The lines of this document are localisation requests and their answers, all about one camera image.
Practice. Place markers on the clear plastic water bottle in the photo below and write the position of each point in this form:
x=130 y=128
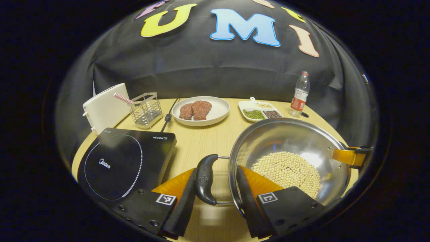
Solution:
x=299 y=101

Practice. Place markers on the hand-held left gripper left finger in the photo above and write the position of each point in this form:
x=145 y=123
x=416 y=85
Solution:
x=183 y=215

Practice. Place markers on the brown meat steak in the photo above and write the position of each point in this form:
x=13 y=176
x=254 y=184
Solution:
x=201 y=109
x=185 y=111

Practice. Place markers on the pink striped straw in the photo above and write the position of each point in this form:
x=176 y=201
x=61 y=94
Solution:
x=122 y=98

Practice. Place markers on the white divided bean dish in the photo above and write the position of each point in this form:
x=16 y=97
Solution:
x=257 y=114

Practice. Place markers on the black backdrop cloth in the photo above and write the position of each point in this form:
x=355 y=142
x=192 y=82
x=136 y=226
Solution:
x=201 y=67

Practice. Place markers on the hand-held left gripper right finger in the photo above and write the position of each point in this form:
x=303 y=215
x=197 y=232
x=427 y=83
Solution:
x=247 y=205

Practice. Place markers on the white toaster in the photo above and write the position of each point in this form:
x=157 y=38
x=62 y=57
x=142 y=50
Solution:
x=105 y=107

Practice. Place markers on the small white spoon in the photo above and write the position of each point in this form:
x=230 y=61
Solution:
x=254 y=100

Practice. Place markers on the black induction cooktop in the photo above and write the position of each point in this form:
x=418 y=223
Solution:
x=127 y=161

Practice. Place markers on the pile of soybeans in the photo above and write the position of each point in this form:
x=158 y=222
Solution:
x=289 y=171

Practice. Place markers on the round white plate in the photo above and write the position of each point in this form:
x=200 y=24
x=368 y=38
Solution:
x=218 y=111

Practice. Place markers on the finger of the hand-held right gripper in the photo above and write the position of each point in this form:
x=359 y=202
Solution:
x=349 y=156

